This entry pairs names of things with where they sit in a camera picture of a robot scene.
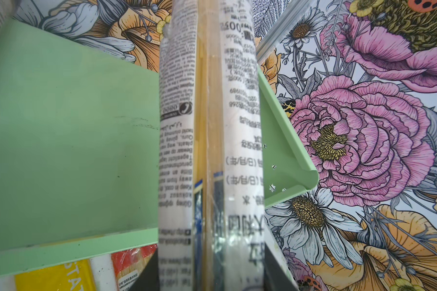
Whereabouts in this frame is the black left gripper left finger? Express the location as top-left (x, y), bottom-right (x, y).
top-left (129, 251), bottom-right (160, 291)

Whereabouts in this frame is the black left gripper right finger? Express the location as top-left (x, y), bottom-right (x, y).
top-left (263, 244), bottom-right (299, 291)

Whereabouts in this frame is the clear labelled spaghetti bag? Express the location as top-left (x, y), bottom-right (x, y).
top-left (158, 1), bottom-right (265, 291)

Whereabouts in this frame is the yellow spaghetti bag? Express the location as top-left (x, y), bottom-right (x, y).
top-left (15, 259), bottom-right (96, 291)

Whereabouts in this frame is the green two-tier shelf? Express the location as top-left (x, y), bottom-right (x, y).
top-left (0, 21), bottom-right (319, 276)

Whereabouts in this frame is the red spaghetti bag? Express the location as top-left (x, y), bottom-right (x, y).
top-left (110, 244), bottom-right (157, 291)

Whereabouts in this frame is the aluminium right corner post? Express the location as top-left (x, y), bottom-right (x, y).
top-left (256, 1), bottom-right (313, 64)

